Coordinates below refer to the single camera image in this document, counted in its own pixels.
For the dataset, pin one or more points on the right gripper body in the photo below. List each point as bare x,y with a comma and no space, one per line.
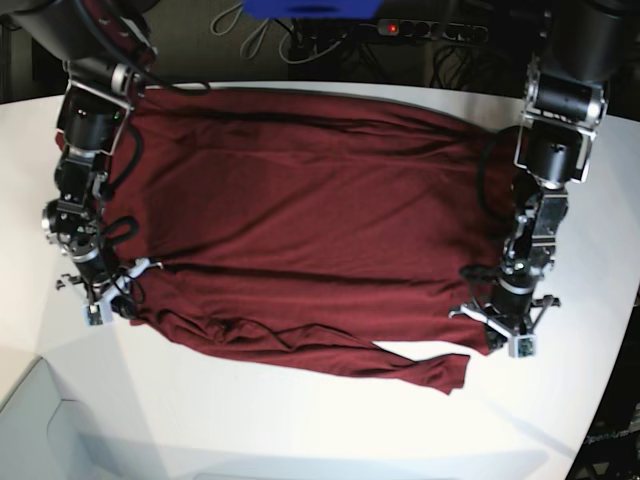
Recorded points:
96,295

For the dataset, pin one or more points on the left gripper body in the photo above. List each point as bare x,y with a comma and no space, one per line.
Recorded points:
511,312

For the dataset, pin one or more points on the dark red t-shirt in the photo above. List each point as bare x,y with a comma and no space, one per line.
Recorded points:
312,231

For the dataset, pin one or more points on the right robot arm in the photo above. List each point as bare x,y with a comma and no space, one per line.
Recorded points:
105,49

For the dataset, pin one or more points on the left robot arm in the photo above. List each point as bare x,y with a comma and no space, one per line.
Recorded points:
566,99

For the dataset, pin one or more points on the white bin at corner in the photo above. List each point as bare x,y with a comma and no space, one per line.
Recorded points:
47,436

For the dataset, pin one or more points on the black power strip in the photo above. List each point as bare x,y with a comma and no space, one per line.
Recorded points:
431,30

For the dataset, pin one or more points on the blue box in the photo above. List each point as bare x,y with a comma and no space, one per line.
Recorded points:
312,9

